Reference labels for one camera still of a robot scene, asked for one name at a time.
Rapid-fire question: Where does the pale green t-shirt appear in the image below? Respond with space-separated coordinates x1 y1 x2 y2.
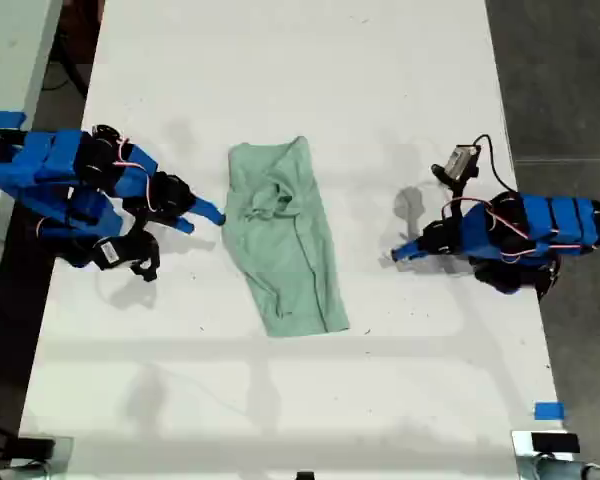
220 135 352 339

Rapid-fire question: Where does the small blue tape strip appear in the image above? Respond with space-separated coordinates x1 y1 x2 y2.
533 401 566 421

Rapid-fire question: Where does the pale side table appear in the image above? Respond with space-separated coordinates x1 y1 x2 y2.
0 0 65 326

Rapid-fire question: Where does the red white servo wire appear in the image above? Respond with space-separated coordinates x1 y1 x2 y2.
441 195 599 264
112 134 162 214

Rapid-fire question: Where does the short black camera stalk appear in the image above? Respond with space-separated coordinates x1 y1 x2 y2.
449 178 471 207

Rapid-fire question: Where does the black camera box white label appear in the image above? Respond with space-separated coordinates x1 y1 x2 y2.
89 233 162 284

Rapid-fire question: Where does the black camera box silver face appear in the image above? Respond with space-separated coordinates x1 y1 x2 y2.
431 144 482 182

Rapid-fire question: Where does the black camera cable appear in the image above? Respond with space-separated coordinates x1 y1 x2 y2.
473 133 520 195

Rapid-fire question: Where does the black floor cable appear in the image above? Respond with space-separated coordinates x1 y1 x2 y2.
42 29 90 99

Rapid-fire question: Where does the black box on white bracket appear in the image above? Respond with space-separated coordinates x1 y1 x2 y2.
510 429 582 457

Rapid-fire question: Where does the grey pipe frame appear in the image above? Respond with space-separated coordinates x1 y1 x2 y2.
515 453 600 480

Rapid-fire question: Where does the black box with cables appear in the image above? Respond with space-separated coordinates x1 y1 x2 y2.
0 422 75 464

